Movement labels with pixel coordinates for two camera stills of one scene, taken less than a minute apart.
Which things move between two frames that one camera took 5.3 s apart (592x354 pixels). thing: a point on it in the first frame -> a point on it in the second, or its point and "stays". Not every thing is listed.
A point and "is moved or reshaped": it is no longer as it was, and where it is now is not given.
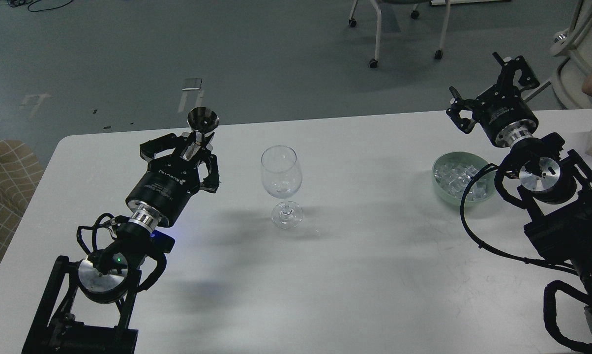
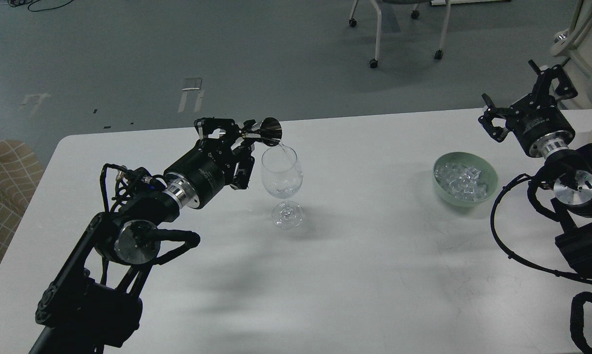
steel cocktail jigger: x=200 y=119 is moved or reshaped
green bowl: x=452 y=171 stays
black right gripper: x=502 y=111 -> x=541 y=126
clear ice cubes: x=454 y=179 stays
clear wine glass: x=281 y=175 stays
